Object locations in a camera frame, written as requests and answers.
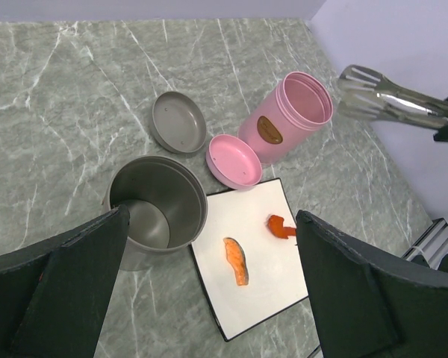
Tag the pink cylindrical container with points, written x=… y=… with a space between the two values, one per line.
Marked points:
x=298 y=106

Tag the white square plate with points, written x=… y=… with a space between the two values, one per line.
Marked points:
x=276 y=279

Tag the steel tongs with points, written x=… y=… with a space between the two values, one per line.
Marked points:
x=370 y=96

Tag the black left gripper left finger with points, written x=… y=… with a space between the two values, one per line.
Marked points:
x=54 y=294

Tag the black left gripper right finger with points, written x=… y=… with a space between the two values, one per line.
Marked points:
x=367 y=302

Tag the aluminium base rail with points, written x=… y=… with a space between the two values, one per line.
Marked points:
x=431 y=247

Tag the grey cylindrical container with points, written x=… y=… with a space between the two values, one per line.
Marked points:
x=167 y=204

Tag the red carrot piece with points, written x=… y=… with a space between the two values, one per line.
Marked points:
x=276 y=226

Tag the grey round lid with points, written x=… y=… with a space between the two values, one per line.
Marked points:
x=177 y=123

